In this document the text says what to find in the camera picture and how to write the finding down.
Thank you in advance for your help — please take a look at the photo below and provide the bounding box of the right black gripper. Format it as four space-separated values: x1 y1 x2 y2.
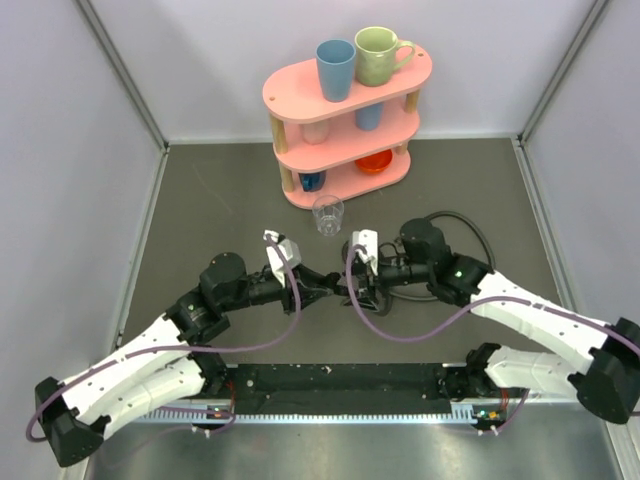
343 252 433 311

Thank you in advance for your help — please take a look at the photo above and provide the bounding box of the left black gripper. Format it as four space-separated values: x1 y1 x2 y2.
221 263 333 315

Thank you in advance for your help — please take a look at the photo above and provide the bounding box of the black valve fitting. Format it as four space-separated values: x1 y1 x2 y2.
324 272 349 298

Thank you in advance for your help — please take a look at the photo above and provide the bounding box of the black corrugated hose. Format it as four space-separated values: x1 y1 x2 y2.
342 210 498 316

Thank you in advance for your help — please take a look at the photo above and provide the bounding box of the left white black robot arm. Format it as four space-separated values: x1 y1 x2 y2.
35 247 340 468

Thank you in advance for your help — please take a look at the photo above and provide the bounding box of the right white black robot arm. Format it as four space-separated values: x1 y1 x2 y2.
345 218 639 424

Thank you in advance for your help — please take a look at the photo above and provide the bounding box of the clear plastic cup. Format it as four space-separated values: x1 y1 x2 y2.
312 195 344 236

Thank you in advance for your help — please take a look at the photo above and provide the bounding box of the dark blue mug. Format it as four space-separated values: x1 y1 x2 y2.
299 171 326 193

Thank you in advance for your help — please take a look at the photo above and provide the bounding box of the pink three-tier shelf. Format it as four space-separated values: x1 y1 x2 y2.
262 46 432 209

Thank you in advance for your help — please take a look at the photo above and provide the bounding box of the orange bowl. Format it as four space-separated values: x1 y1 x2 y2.
355 149 394 175

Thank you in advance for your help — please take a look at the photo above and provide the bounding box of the pink cup middle shelf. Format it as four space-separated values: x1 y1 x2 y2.
301 120 330 145

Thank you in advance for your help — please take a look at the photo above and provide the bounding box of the blue cup middle shelf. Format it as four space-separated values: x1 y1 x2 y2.
355 102 384 131

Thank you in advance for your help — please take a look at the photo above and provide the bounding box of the green ceramic mug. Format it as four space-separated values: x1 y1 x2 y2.
354 26 416 87

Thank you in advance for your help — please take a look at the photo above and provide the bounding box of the blue tumbler on top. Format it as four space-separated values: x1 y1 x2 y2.
316 39 356 103

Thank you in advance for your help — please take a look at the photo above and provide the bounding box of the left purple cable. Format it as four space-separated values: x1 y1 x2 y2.
25 232 304 444

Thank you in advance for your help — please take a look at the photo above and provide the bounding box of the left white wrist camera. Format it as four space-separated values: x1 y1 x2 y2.
263 230 302 287

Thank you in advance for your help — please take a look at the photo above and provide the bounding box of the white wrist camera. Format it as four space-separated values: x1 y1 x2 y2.
351 229 379 276
263 230 302 287

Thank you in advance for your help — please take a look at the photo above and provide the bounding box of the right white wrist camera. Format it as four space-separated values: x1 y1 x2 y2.
351 229 379 276

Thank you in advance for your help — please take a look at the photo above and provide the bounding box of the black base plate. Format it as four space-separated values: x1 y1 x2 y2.
229 363 477 416

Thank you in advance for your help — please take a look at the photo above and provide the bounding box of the aluminium rail frame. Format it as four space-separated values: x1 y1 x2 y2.
144 363 577 430

